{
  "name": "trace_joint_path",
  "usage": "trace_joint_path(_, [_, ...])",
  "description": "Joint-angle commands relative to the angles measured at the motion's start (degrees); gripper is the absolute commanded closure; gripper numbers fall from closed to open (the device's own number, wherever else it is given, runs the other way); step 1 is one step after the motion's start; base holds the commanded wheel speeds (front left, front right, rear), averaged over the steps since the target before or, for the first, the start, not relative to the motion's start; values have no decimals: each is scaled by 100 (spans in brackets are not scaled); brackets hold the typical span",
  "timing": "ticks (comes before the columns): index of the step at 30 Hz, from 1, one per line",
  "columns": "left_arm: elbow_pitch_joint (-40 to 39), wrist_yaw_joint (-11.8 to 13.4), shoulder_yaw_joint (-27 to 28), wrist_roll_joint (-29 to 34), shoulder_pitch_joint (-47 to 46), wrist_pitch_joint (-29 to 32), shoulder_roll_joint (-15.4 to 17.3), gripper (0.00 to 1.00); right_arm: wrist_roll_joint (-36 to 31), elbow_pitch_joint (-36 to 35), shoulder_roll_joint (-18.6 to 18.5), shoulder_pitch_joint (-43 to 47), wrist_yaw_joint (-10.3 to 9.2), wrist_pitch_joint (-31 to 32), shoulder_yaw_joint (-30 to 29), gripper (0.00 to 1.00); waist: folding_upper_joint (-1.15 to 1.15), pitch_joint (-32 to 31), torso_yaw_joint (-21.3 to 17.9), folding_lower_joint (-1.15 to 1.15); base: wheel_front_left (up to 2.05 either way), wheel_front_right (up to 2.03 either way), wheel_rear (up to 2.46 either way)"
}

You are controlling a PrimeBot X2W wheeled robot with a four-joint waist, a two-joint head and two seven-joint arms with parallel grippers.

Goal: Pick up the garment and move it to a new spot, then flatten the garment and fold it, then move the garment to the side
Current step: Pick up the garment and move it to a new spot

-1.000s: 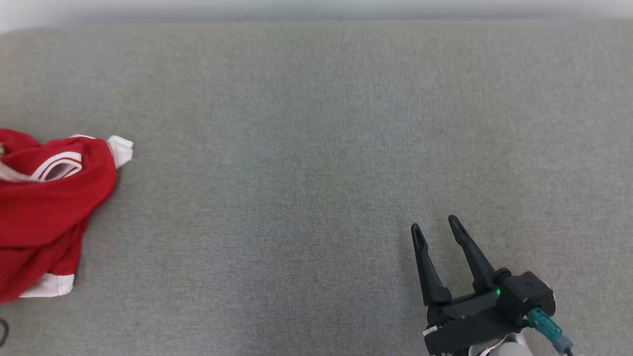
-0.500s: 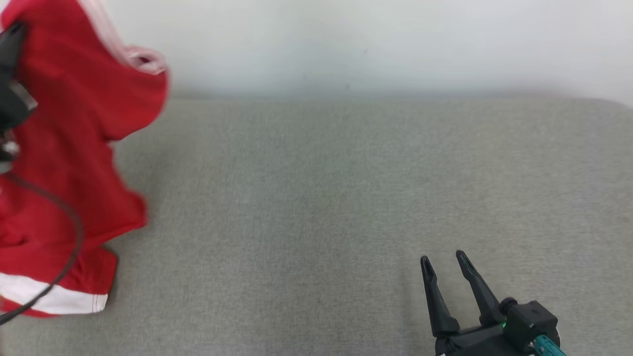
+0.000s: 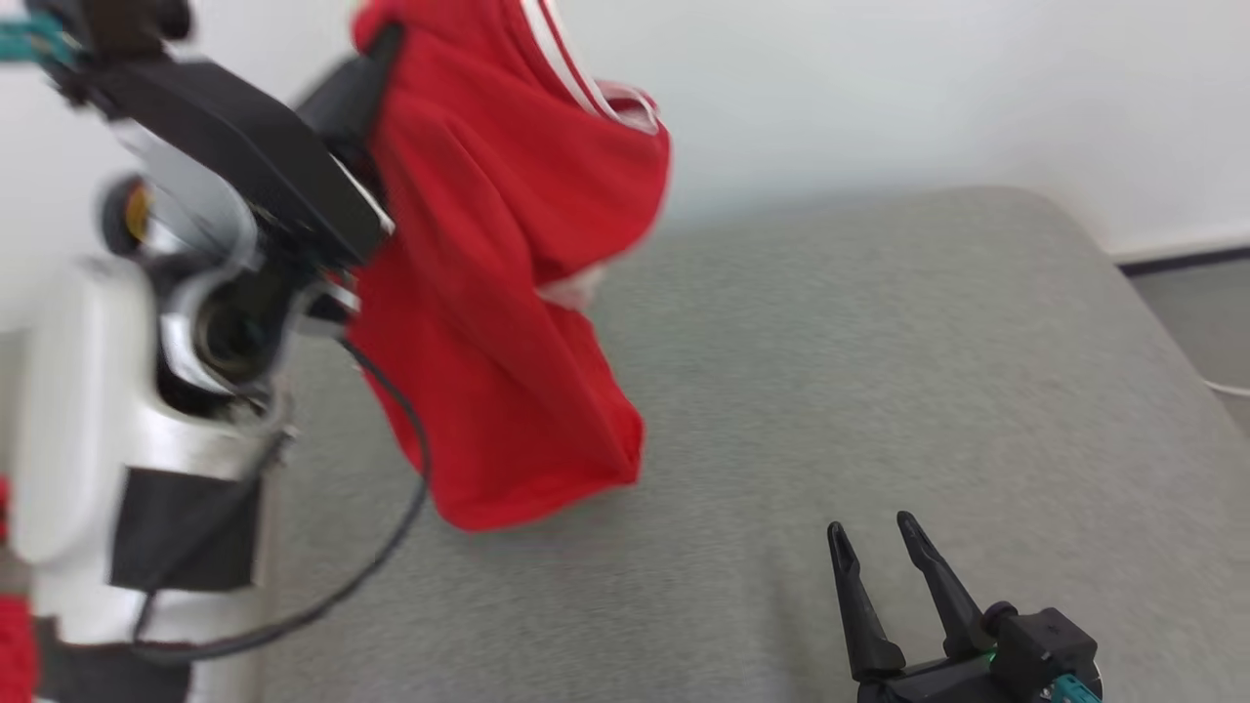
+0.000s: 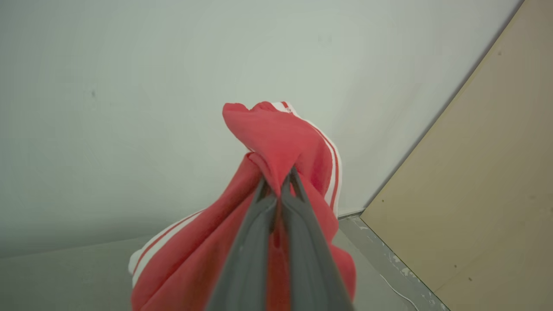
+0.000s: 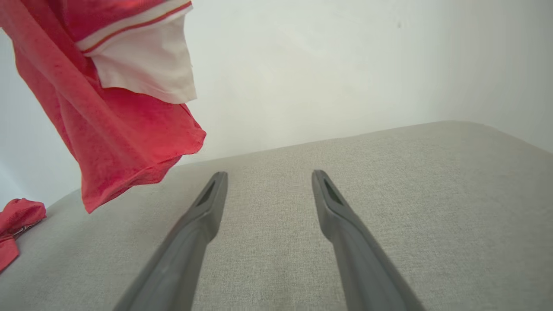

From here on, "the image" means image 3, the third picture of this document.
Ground teal left camera connector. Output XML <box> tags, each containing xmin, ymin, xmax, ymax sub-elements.
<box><xmin>0</xmin><ymin>15</ymin><xmax>74</xmax><ymax>69</ymax></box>

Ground red Bulls 23 jersey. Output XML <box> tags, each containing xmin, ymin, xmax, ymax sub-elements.
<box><xmin>344</xmin><ymin>0</ymin><xmax>673</xmax><ymax>533</ymax></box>

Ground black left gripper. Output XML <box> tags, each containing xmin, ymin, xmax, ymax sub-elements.
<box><xmin>83</xmin><ymin>24</ymin><xmax>406</xmax><ymax>269</ymax></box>

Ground dark wall baseboard strip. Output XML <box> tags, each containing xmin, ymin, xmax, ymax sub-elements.
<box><xmin>1113</xmin><ymin>244</ymin><xmax>1250</xmax><ymax>279</ymax></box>

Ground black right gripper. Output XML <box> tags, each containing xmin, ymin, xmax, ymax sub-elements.
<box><xmin>828</xmin><ymin>511</ymin><xmax>1017</xmax><ymax>703</ymax></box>

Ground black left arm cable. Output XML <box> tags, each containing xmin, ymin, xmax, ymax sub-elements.
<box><xmin>132</xmin><ymin>337</ymin><xmax>433</xmax><ymax>665</ymax></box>

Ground red shorts with white hem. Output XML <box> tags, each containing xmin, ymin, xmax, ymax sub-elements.
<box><xmin>0</xmin><ymin>476</ymin><xmax>40</xmax><ymax>703</ymax></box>

